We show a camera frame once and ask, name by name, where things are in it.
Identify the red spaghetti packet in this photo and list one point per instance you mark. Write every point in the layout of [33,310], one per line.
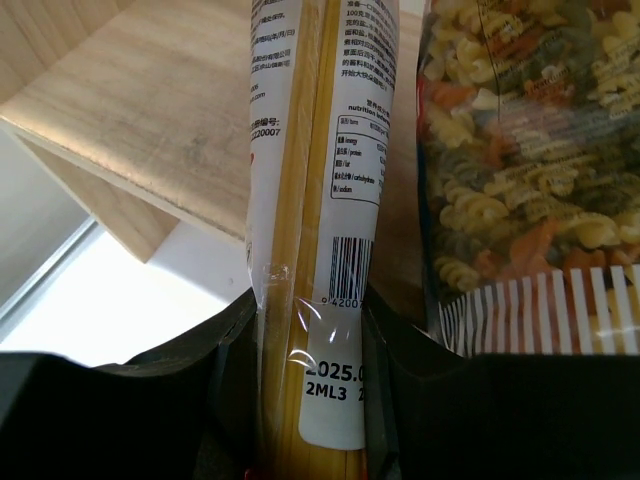
[322,82]

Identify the blue fusilli pasta bag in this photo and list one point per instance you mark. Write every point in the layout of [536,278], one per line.
[528,157]

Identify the wooden shelf unit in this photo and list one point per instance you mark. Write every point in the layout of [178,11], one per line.
[139,109]

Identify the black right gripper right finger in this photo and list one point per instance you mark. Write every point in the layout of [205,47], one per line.
[431,414]

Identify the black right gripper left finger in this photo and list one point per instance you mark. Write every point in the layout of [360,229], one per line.
[182,410]

